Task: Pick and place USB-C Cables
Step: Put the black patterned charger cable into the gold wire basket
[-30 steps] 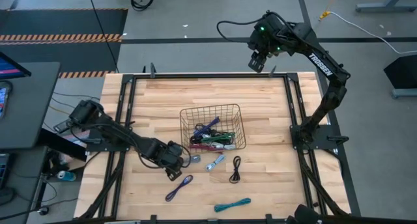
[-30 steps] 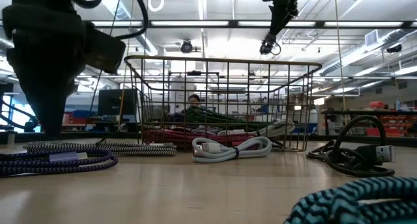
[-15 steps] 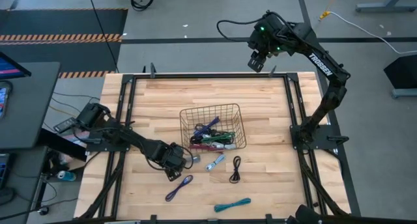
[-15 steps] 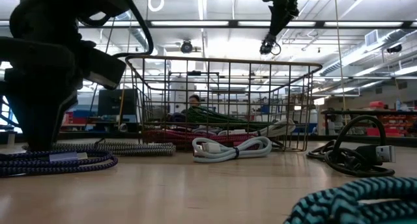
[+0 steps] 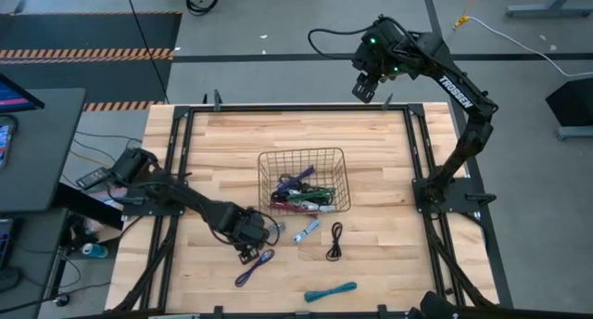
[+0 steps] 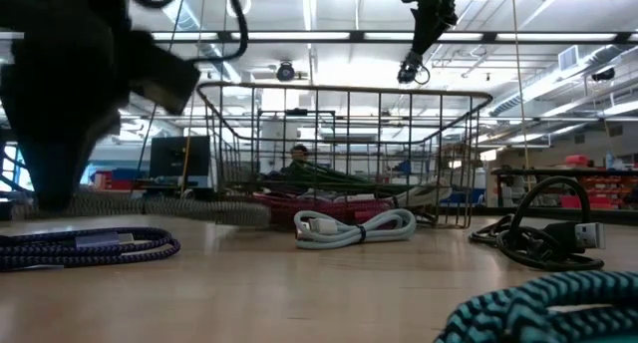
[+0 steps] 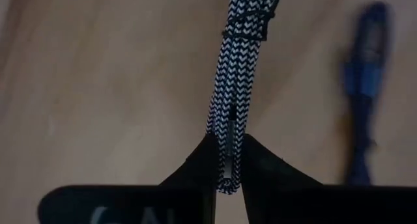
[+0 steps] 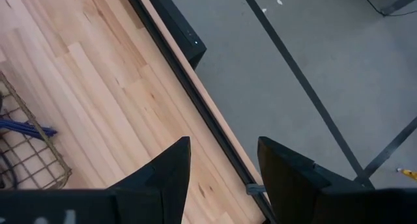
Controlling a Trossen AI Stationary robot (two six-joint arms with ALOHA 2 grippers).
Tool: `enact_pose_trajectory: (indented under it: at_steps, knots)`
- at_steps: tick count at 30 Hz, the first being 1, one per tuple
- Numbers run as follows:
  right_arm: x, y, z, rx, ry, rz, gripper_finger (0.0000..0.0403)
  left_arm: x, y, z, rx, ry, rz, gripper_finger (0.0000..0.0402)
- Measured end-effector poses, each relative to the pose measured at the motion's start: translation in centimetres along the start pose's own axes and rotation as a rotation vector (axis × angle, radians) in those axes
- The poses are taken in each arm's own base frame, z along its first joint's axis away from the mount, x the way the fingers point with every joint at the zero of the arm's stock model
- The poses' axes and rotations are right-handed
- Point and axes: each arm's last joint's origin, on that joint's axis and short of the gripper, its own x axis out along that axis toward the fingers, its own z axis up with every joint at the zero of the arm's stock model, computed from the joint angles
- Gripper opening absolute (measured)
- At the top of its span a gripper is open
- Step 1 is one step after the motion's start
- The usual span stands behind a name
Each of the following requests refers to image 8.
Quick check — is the gold wire basket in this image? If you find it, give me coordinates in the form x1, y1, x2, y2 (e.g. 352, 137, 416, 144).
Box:
0, 70, 73, 190

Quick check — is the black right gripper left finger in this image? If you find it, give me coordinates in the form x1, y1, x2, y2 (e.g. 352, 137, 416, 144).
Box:
108, 135, 192, 224

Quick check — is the blue braided USB cable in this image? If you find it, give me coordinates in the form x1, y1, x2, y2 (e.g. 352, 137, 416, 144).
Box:
0, 117, 59, 141

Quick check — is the yellow plug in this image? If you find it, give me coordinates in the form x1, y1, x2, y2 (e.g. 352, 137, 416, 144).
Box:
396, 167, 417, 182

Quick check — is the long black USB cable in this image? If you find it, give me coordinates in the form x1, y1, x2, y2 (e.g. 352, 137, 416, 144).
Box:
0, 148, 19, 189

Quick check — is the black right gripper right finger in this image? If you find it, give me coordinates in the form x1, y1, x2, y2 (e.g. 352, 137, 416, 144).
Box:
257, 135, 364, 224

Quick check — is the grey metal floor leg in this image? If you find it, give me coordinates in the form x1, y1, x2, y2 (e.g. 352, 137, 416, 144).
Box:
379, 0, 417, 17

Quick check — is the black box with LED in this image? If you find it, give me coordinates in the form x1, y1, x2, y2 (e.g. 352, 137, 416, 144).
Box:
143, 0, 208, 71

